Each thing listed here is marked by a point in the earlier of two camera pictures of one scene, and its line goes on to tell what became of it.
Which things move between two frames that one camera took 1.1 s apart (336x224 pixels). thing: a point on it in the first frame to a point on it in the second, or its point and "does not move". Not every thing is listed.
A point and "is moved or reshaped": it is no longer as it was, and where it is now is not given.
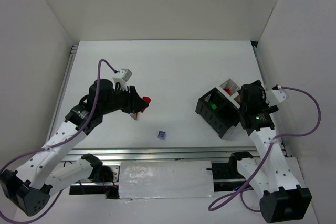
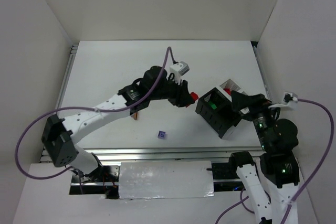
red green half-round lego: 228,90 does not move
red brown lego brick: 147,99 is moved or reshaped
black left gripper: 132,98 to 179,93
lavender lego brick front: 161,135 does not move
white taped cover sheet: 158,179 does not move
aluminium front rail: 210,153 does not move
